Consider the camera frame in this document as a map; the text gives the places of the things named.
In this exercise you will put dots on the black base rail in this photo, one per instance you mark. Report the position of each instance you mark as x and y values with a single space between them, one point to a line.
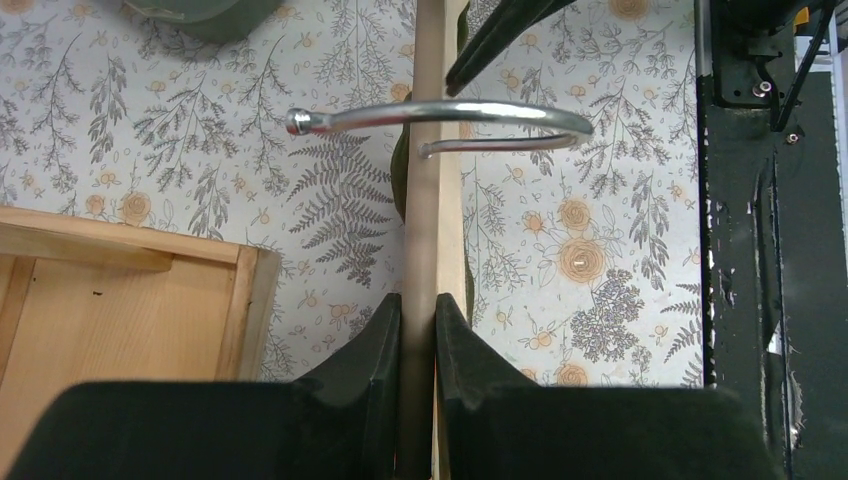
772 171

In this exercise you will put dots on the wooden clip hanger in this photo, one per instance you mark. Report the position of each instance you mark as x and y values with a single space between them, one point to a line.
441 128

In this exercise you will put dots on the floral table cloth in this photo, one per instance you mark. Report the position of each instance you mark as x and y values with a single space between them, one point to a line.
586 262

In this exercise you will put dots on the olive green underwear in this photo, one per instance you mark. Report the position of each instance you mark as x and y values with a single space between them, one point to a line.
399 169

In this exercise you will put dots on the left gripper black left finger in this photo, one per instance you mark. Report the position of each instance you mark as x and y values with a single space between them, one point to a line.
338 421

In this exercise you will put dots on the wooden clothes rack stand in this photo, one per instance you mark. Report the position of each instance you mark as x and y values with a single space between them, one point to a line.
85 300

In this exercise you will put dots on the grey plastic bin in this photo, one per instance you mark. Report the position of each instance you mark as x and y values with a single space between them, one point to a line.
210 21

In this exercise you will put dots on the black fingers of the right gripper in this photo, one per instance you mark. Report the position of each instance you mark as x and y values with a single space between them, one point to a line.
505 24

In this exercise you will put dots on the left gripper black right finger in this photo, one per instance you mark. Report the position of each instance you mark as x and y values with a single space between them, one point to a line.
502 425

